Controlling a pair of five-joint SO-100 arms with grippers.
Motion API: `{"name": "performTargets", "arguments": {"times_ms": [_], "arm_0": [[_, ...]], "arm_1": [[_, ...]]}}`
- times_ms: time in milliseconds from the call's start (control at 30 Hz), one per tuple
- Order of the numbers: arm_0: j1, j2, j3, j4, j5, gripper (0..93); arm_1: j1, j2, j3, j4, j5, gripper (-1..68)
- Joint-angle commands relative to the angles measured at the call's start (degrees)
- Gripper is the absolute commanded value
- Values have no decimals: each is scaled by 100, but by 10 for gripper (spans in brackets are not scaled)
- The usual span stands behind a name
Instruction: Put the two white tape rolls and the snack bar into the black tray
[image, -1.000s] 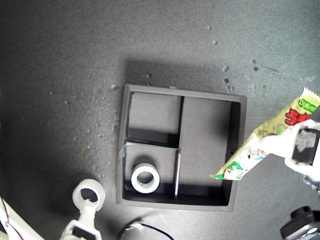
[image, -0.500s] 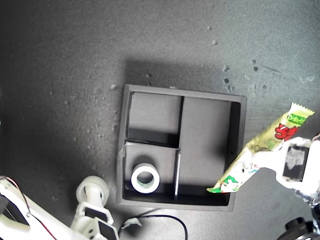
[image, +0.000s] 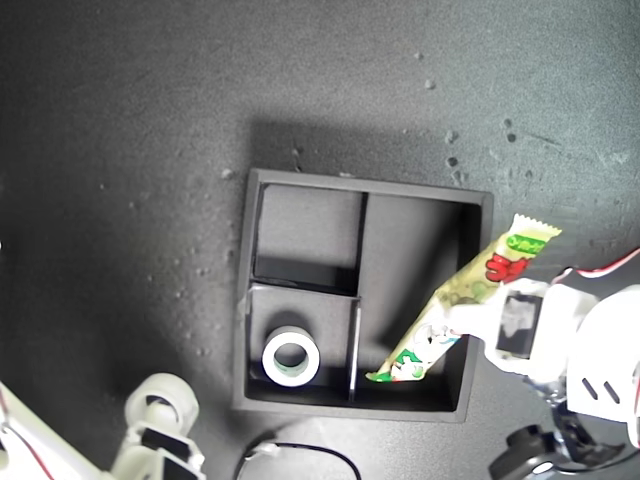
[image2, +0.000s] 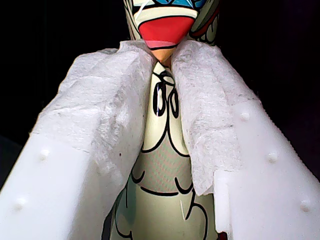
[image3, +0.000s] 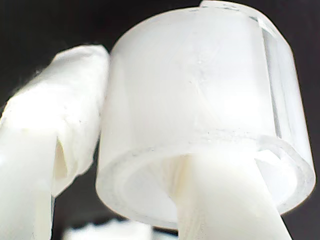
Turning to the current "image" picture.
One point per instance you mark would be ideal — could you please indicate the green printed snack bar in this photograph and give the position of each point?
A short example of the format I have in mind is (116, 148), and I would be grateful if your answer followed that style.
(470, 285)

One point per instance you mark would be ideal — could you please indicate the white tape roll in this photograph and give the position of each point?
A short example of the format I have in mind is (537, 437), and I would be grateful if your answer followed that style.
(291, 372)

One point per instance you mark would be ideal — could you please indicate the black tray with wells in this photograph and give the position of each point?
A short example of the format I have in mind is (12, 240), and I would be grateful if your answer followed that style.
(410, 240)

